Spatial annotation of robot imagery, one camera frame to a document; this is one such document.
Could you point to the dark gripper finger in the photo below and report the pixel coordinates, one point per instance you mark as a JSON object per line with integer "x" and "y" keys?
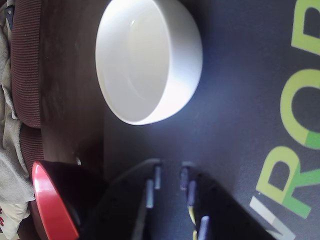
{"x": 120, "y": 200}

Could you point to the purple padded gripper finger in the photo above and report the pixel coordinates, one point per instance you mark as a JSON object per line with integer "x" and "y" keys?
{"x": 225, "y": 215}

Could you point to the white ceramic bowl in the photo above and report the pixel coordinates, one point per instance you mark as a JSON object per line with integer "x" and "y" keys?
{"x": 140, "y": 62}

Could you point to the red bowl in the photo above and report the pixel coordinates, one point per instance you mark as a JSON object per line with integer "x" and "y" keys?
{"x": 50, "y": 195}

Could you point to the white bag with red print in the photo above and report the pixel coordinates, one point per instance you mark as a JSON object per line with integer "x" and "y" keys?
{"x": 11, "y": 220}

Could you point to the grey mat with WOWROBO print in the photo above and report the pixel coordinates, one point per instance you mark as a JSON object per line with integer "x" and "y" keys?
{"x": 237, "y": 100}

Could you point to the grey cloth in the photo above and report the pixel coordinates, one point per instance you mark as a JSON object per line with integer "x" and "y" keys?
{"x": 10, "y": 150}

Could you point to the brown ribbed cushion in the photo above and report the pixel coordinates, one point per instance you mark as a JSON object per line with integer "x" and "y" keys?
{"x": 25, "y": 75}

